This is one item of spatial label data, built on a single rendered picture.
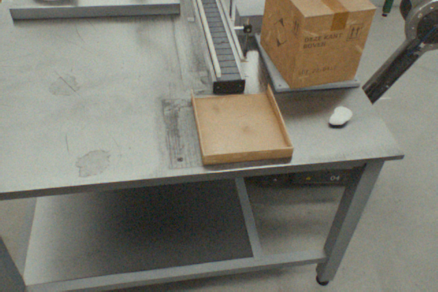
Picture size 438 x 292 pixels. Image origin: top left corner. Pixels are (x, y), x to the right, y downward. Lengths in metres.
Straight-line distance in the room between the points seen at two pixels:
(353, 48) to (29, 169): 1.05
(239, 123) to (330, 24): 0.41
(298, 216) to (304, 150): 0.93
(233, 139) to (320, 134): 0.27
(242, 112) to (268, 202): 0.91
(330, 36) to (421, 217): 1.25
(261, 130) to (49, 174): 0.62
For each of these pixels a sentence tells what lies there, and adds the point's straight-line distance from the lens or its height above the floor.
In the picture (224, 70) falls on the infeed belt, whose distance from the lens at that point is 1.51.
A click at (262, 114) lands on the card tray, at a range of 1.41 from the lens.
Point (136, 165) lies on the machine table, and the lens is 1.26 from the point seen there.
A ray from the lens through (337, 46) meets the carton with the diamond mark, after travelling 1.48.
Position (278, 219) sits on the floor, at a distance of 2.19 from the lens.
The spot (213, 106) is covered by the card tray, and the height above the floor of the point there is 0.83.
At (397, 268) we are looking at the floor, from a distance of 2.20.
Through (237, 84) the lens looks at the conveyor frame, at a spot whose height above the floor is 0.86.
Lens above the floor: 1.75
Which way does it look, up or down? 43 degrees down
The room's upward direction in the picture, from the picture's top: 3 degrees clockwise
